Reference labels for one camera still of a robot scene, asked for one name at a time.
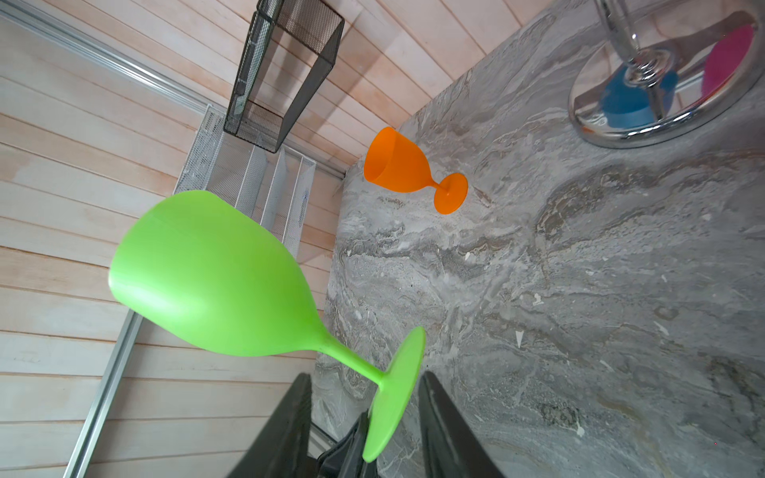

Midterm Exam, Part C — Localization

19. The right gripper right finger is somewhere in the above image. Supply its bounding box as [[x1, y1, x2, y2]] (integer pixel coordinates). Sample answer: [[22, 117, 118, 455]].
[[418, 370, 503, 477]]

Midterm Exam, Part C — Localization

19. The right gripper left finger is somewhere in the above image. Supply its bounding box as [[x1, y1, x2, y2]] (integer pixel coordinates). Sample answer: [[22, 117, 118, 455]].
[[228, 374, 312, 477]]

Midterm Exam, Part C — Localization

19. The green plastic wine glass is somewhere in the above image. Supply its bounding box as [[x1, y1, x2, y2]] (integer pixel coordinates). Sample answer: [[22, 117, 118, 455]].
[[109, 190, 426, 463]]

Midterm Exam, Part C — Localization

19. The orange wine glass front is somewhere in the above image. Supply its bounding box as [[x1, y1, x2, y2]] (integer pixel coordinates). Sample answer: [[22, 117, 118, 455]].
[[364, 127, 468, 215]]

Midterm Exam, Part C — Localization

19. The chrome wine glass rack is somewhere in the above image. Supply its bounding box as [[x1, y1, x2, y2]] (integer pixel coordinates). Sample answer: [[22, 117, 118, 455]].
[[568, 1, 764, 149]]

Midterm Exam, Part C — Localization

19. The white wire mesh shelf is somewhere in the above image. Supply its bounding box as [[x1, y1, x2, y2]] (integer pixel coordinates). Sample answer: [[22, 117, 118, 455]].
[[175, 105, 317, 256]]

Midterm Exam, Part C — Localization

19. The black wire mesh basket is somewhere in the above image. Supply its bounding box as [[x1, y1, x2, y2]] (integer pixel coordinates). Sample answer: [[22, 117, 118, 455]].
[[224, 1, 345, 153]]

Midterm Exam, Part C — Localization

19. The horizontal aluminium wall profile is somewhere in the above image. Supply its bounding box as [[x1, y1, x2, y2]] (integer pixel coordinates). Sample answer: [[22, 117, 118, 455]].
[[0, 0, 348, 180]]

